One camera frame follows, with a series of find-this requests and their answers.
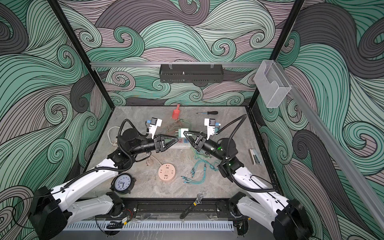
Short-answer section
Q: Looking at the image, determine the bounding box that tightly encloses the aluminium rail back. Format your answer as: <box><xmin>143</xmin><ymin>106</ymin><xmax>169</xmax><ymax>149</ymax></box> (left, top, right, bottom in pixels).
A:
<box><xmin>90</xmin><ymin>61</ymin><xmax>261</xmax><ymax>69</ymax></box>

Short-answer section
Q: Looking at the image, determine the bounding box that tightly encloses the teal usb cable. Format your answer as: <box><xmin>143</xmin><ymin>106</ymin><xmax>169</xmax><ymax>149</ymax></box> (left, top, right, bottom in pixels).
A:
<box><xmin>180</xmin><ymin>158</ymin><xmax>221</xmax><ymax>184</ymax></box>

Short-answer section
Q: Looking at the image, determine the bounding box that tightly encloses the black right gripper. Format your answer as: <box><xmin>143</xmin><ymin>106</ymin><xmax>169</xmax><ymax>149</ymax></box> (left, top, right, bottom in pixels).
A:
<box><xmin>187</xmin><ymin>129</ymin><xmax>229</xmax><ymax>164</ymax></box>

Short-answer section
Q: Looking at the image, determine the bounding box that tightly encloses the small white silver box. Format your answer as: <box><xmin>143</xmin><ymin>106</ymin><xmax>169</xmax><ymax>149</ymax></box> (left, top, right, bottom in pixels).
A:
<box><xmin>249</xmin><ymin>149</ymin><xmax>262</xmax><ymax>165</ymax></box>

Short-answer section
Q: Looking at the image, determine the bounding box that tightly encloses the aluminium rail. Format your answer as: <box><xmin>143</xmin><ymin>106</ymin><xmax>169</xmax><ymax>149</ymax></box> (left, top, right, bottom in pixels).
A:
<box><xmin>90</xmin><ymin>61</ymin><xmax>261</xmax><ymax>69</ymax></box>
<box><xmin>273</xmin><ymin>62</ymin><xmax>384</xmax><ymax>230</ymax></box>

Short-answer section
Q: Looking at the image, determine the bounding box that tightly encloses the white power strip cord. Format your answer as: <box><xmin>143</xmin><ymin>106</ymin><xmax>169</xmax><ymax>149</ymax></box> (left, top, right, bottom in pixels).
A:
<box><xmin>107</xmin><ymin>125</ymin><xmax>121</xmax><ymax>148</ymax></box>

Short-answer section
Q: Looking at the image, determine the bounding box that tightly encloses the white slotted cable duct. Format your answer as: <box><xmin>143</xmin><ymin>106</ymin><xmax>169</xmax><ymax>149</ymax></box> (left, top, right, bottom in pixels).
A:
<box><xmin>64</xmin><ymin>221</ymin><xmax>235</xmax><ymax>232</ymax></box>

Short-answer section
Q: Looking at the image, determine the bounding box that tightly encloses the clear plastic wall holder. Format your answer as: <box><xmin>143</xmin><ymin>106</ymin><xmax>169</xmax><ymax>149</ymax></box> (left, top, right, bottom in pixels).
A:
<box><xmin>254</xmin><ymin>60</ymin><xmax>292</xmax><ymax>109</ymax></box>

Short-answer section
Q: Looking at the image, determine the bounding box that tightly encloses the black handle screwdriver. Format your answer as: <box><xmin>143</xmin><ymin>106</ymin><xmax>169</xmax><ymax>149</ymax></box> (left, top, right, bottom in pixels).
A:
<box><xmin>196</xmin><ymin>111</ymin><xmax>218</xmax><ymax>115</ymax></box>

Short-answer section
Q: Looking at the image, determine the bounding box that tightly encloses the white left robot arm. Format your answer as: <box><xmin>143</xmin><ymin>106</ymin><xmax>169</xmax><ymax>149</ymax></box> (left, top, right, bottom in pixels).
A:
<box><xmin>28</xmin><ymin>118</ymin><xmax>179</xmax><ymax>240</ymax></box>

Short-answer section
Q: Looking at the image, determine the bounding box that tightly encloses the round pink socket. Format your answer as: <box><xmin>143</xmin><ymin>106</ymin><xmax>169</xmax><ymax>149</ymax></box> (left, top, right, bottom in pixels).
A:
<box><xmin>158</xmin><ymin>163</ymin><xmax>176</xmax><ymax>182</ymax></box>

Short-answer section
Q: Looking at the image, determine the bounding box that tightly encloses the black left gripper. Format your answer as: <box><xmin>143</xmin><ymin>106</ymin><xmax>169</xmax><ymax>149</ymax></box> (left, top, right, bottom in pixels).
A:
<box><xmin>129</xmin><ymin>133</ymin><xmax>177</xmax><ymax>158</ymax></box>

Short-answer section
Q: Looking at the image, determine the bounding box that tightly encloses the pink round plug with cord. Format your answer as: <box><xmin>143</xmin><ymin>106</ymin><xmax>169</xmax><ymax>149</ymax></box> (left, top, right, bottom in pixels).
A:
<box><xmin>146</xmin><ymin>156</ymin><xmax>163</xmax><ymax>167</ymax></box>

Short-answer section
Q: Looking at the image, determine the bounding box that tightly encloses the aluminium rail right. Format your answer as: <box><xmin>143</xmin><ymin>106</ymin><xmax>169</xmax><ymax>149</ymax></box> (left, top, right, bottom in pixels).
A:
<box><xmin>273</xmin><ymin>62</ymin><xmax>384</xmax><ymax>230</ymax></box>

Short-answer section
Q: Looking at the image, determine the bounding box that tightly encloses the light green usb cable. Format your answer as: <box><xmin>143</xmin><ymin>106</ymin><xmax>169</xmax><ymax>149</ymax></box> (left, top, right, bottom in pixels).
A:
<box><xmin>190</xmin><ymin>146</ymin><xmax>214</xmax><ymax>161</ymax></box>
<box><xmin>176</xmin><ymin>118</ymin><xmax>194</xmax><ymax>130</ymax></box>

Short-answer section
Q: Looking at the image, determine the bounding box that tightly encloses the black alarm clock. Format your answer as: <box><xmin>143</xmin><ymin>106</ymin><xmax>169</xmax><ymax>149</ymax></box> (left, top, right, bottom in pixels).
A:
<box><xmin>111</xmin><ymin>173</ymin><xmax>136</xmax><ymax>195</ymax></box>

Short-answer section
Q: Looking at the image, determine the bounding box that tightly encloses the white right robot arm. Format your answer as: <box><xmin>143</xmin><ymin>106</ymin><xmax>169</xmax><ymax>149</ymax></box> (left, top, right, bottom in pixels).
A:
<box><xmin>183</xmin><ymin>115</ymin><xmax>313</xmax><ymax>240</ymax></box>

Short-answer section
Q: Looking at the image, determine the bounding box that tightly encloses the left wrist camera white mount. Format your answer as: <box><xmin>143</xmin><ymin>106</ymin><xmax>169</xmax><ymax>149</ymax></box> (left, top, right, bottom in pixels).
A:
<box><xmin>146</xmin><ymin>118</ymin><xmax>163</xmax><ymax>139</ymax></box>

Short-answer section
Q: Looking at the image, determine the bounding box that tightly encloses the black wall tray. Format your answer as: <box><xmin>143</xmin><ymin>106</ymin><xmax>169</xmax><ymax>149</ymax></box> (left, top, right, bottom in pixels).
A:
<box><xmin>159</xmin><ymin>64</ymin><xmax>224</xmax><ymax>86</ymax></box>

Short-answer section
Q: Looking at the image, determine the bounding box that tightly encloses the adjustable wrench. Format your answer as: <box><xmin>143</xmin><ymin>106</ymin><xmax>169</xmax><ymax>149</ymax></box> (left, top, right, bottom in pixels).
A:
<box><xmin>180</xmin><ymin>194</ymin><xmax>204</xmax><ymax>219</ymax></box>

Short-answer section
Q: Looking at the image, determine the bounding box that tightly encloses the red plastic scoop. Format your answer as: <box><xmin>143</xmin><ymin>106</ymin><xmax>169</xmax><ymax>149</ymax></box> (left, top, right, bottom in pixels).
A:
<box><xmin>172</xmin><ymin>104</ymin><xmax>181</xmax><ymax>120</ymax></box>

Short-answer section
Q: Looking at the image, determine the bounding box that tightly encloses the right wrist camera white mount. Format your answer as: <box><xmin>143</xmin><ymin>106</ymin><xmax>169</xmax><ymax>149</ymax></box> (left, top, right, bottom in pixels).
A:
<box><xmin>204</xmin><ymin>118</ymin><xmax>221</xmax><ymax>140</ymax></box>

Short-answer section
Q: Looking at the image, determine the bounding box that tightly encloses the pink usb cable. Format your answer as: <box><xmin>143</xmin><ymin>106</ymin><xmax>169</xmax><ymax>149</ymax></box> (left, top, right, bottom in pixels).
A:
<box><xmin>164</xmin><ymin>124</ymin><xmax>179</xmax><ymax>137</ymax></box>

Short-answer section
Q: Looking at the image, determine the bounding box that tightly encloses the white multicolour power strip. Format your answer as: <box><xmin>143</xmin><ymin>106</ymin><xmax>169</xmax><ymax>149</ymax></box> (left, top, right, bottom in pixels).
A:
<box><xmin>171</xmin><ymin>138</ymin><xmax>191</xmax><ymax>150</ymax></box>

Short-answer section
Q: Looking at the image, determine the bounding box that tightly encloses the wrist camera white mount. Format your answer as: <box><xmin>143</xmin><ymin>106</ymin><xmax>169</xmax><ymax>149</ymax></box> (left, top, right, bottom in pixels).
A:
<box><xmin>146</xmin><ymin>118</ymin><xmax>163</xmax><ymax>139</ymax></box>
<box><xmin>204</xmin><ymin>118</ymin><xmax>221</xmax><ymax>140</ymax></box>

